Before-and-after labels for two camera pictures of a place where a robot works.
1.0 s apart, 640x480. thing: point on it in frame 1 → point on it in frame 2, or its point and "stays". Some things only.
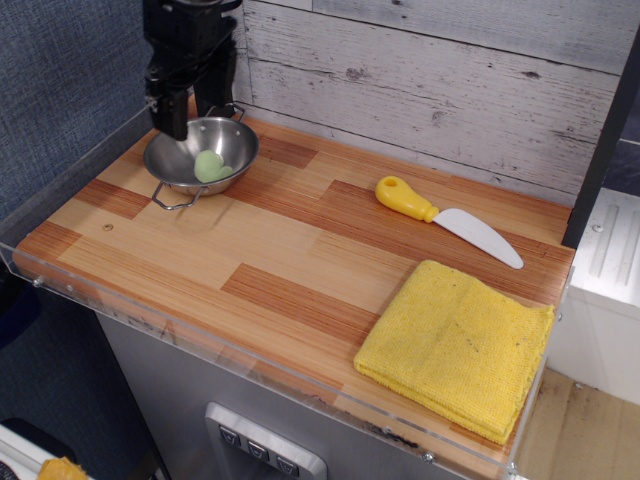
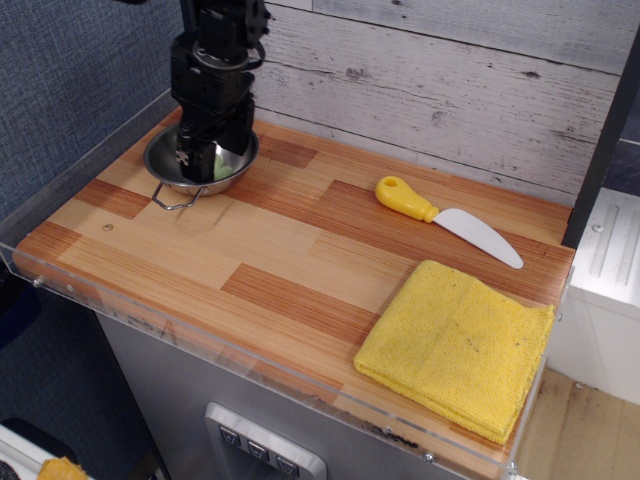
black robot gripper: (178, 35) → (208, 84)
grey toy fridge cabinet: (209, 416) stays
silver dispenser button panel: (241, 448) stays
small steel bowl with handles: (171, 160) stays
